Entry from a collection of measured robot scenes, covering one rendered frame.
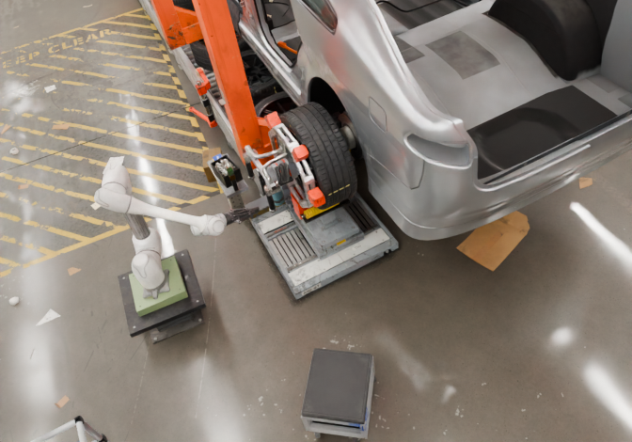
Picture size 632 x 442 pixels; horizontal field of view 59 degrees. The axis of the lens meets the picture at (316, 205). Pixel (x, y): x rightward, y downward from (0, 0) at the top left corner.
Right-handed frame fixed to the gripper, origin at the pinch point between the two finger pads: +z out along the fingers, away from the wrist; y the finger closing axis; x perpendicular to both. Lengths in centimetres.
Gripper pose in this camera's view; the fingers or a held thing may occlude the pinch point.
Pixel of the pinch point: (253, 210)
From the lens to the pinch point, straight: 355.6
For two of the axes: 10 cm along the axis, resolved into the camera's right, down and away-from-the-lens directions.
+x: -1.0, 7.6, 6.4
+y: -5.3, -5.9, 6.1
